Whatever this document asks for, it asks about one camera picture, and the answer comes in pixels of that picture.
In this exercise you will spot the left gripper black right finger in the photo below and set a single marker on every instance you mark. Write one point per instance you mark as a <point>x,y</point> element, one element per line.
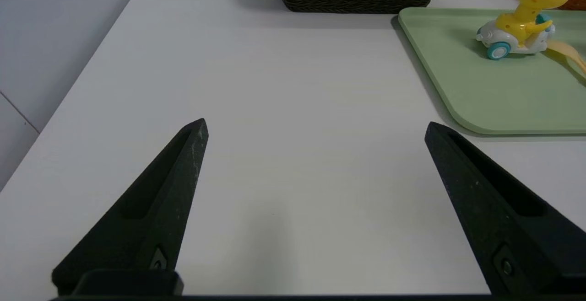
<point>503,228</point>

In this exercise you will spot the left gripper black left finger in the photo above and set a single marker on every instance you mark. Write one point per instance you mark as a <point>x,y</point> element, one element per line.
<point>151,218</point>

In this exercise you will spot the yellow duck scooter toy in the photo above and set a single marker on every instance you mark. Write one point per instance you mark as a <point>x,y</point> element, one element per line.
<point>522,22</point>

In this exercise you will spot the light green plastic tray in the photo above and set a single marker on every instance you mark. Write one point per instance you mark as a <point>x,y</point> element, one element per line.
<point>494,90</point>

